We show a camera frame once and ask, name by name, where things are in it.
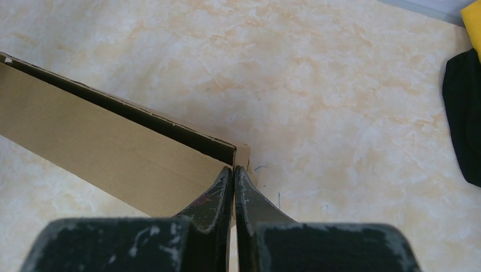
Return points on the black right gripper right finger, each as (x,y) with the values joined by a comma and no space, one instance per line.
(269,240)

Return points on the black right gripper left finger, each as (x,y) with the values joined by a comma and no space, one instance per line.
(195,239)

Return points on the brown cardboard box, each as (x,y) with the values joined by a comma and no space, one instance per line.
(148,160)

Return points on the black cloth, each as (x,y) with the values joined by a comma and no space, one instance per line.
(461,95)

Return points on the yellow cloth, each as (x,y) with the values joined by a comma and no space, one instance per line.
(471,19)

